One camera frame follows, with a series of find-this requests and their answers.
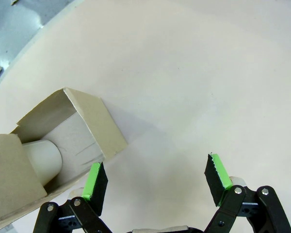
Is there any cream paper cup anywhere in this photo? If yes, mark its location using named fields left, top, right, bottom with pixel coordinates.
left=22, top=138, right=63, bottom=186

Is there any brown cardboard cup carrier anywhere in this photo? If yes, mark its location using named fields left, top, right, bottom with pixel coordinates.
left=0, top=86, right=129, bottom=225

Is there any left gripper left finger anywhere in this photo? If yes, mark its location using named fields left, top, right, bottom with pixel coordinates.
left=33, top=161, right=112, bottom=233

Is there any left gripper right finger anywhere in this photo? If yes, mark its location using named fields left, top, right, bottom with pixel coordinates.
left=203, top=153, right=291, bottom=233

